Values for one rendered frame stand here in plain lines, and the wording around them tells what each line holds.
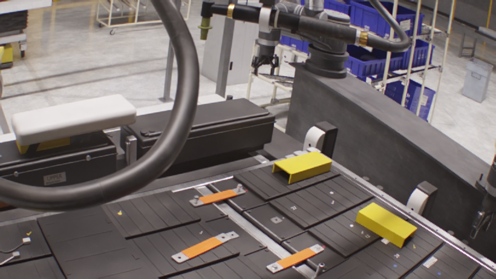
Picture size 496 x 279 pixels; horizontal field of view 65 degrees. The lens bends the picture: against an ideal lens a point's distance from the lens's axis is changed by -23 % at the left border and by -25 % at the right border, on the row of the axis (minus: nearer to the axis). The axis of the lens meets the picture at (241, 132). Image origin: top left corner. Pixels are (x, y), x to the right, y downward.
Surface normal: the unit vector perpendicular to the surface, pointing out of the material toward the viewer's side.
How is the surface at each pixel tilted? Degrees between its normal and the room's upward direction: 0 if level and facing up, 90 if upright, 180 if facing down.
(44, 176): 90
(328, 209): 0
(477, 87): 90
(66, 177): 90
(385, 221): 0
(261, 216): 0
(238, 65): 90
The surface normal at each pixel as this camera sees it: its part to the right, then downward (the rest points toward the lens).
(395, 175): -0.88, 0.09
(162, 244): 0.12, -0.90
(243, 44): 0.61, 0.39
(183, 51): -0.22, -0.21
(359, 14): -0.77, 0.25
